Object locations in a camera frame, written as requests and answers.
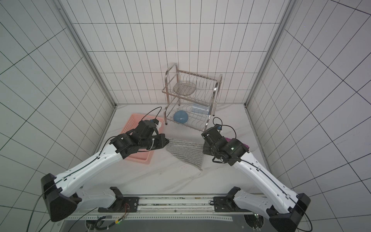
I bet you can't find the left arm base cable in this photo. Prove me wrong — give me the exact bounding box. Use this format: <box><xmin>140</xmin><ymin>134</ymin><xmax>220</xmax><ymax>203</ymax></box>
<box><xmin>69</xmin><ymin>202</ymin><xmax>131</xmax><ymax>232</ymax></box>

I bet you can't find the grey striped dishcloth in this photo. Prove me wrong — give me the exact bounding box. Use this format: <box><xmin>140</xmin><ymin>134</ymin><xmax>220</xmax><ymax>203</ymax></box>
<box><xmin>165</xmin><ymin>138</ymin><xmax>204</xmax><ymax>171</ymax></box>

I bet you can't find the pink plastic basket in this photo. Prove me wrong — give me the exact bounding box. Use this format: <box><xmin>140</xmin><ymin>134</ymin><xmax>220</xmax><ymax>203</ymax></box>
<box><xmin>119</xmin><ymin>113</ymin><xmax>165</xmax><ymax>165</ymax></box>

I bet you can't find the round metal strainer plate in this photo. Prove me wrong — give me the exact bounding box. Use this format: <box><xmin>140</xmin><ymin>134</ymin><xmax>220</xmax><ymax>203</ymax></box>
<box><xmin>173</xmin><ymin>81</ymin><xmax>196</xmax><ymax>96</ymax></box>

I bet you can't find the steel two-tier dish rack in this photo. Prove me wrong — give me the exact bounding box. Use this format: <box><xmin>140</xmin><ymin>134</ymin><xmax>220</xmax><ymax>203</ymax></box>
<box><xmin>162</xmin><ymin>63</ymin><xmax>223</xmax><ymax>131</ymax></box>

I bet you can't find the purple snack packet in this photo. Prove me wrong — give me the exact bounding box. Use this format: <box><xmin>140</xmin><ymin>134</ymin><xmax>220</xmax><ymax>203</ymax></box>
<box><xmin>225</xmin><ymin>137</ymin><xmax>250</xmax><ymax>149</ymax></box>

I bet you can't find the clear blue plastic container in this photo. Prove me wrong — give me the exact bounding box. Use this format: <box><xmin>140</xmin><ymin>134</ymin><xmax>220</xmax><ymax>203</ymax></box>
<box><xmin>191</xmin><ymin>103</ymin><xmax>210</xmax><ymax>115</ymax></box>

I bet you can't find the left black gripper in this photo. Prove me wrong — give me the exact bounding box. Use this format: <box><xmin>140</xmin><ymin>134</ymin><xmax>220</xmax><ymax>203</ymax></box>
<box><xmin>140</xmin><ymin>134</ymin><xmax>169</xmax><ymax>151</ymax></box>

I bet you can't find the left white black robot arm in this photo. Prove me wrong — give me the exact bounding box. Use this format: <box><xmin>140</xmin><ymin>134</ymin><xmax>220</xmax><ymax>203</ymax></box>
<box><xmin>41</xmin><ymin>119</ymin><xmax>170</xmax><ymax>222</ymax></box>

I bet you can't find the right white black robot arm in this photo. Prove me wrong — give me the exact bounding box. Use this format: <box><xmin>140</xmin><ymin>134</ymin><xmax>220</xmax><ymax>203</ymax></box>
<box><xmin>202</xmin><ymin>126</ymin><xmax>311</xmax><ymax>232</ymax></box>

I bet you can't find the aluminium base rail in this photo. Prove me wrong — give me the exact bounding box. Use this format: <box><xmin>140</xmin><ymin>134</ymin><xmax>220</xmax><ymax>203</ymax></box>
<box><xmin>52</xmin><ymin>193</ymin><xmax>290</xmax><ymax>232</ymax></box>

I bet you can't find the blue bowl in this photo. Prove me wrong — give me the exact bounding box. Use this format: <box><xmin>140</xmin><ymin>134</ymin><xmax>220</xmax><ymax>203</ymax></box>
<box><xmin>173</xmin><ymin>110</ymin><xmax>189</xmax><ymax>124</ymax></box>

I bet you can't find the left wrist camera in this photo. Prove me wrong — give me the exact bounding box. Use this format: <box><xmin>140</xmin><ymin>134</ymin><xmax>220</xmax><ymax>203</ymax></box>
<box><xmin>150</xmin><ymin>119</ymin><xmax>162</xmax><ymax>129</ymax></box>

